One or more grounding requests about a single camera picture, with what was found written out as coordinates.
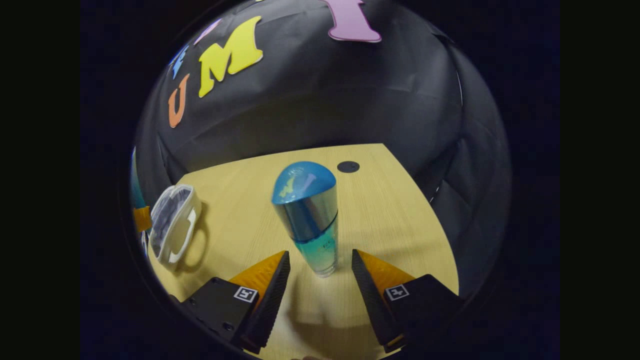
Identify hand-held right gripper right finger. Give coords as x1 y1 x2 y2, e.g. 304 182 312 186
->
351 249 462 354

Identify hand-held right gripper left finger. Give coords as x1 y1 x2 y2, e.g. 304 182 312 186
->
181 250 292 355

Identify white hard-shell suitcase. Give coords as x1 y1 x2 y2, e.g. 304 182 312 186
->
148 183 203 274

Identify small teal cone bottle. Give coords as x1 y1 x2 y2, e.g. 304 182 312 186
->
130 147 147 210

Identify blue cap skincare bottle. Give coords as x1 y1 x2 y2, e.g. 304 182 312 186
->
271 160 340 279

